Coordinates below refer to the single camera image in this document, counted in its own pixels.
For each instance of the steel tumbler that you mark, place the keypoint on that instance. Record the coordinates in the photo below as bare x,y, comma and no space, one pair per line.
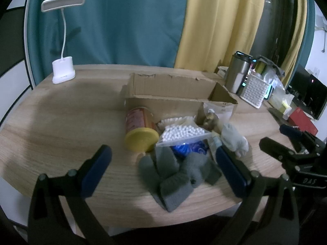
236,74

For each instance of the dark glass door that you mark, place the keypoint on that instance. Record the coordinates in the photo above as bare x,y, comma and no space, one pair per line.
273,17

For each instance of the yellow curtain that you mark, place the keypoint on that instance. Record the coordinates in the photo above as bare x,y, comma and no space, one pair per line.
217,17
296,30

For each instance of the clear plastic bag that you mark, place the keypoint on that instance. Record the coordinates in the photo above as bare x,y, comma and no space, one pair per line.
275,81

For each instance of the clear bag with yellow item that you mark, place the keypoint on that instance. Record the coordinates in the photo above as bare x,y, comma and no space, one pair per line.
279,102

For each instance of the teal curtain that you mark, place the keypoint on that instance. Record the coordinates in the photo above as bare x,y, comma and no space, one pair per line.
122,17
307,30

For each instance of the yellow lid canister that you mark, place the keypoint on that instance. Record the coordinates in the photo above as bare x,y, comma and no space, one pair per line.
141,139

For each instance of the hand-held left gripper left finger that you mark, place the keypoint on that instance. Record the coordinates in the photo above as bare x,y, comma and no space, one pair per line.
97,169

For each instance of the white wall unit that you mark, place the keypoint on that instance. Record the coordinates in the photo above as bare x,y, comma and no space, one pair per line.
321,21

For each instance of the black monitor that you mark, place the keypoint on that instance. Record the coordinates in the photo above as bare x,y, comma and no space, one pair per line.
315,94

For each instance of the black flat case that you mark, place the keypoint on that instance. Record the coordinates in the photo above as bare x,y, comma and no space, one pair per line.
277,114

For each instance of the dark grey knit glove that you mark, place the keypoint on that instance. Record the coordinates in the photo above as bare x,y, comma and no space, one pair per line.
198,166
176,191

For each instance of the bag of cotton swabs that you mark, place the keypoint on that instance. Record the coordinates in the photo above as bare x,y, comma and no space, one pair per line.
184,132

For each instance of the white desk lamp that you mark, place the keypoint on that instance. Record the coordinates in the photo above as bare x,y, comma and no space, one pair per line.
63,72

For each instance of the white perforated basket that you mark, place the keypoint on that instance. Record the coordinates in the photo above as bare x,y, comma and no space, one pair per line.
253,91

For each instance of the red box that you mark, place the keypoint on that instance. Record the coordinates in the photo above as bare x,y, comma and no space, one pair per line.
302,121

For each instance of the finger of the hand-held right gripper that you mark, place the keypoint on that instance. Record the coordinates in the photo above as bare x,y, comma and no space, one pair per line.
291,130
272,146

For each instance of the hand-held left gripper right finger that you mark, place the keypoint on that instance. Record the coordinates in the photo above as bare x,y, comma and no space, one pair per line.
232,172

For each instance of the lit screen device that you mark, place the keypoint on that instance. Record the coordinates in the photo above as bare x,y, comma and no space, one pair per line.
268,94

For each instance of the blue packet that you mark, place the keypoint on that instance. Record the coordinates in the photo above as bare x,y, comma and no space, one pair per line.
184,148

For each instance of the white plastic bag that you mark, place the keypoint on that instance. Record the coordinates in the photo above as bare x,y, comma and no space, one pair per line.
233,139

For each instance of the green can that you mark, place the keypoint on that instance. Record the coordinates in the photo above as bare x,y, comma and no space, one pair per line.
260,67

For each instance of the clear snack bag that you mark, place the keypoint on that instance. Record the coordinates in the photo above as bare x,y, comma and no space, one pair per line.
213,122

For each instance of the small cardboard box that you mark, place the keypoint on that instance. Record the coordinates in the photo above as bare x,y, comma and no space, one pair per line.
222,72

